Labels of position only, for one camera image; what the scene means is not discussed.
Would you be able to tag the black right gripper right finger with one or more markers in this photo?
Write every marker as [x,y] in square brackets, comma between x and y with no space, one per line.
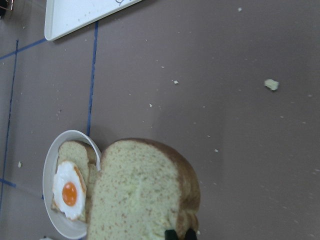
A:
[190,235]

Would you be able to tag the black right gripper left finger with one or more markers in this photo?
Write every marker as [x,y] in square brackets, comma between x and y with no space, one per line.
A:
[170,235]

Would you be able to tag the bread slice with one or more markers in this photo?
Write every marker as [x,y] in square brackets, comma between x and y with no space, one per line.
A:
[84,157]
[143,189]

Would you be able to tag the white round plate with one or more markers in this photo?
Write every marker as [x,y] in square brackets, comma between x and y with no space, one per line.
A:
[70,229]

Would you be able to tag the fried egg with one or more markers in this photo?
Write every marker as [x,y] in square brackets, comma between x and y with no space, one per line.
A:
[69,190]

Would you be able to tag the white rectangular tray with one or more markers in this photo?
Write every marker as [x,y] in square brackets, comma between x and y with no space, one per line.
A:
[63,17]

